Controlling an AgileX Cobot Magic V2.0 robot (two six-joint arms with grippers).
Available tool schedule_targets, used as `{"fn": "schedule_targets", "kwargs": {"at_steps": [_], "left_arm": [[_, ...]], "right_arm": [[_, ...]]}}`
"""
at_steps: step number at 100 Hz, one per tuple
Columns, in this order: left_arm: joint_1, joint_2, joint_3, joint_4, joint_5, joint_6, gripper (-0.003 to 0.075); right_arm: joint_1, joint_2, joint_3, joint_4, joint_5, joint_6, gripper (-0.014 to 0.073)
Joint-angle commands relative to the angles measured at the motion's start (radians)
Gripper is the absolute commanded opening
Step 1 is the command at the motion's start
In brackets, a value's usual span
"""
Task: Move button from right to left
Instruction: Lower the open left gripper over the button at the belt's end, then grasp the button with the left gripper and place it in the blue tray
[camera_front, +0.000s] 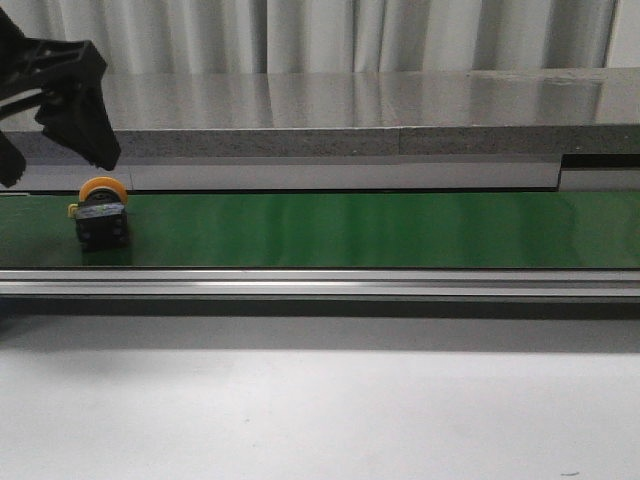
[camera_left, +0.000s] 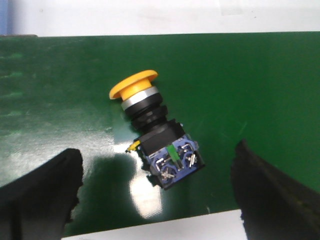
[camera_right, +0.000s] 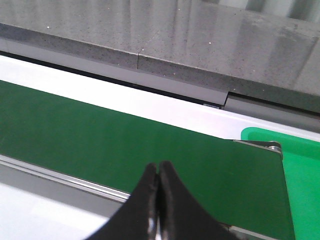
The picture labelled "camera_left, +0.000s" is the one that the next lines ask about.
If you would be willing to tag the green conveyor belt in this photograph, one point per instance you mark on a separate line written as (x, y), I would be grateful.
(261, 87)

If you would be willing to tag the yellow mushroom push button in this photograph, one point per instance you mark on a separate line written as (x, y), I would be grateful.
(167, 151)

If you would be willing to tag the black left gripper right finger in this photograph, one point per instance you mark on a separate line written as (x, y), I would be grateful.
(273, 205)

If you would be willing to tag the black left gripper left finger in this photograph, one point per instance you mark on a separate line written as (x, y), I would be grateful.
(38, 205)

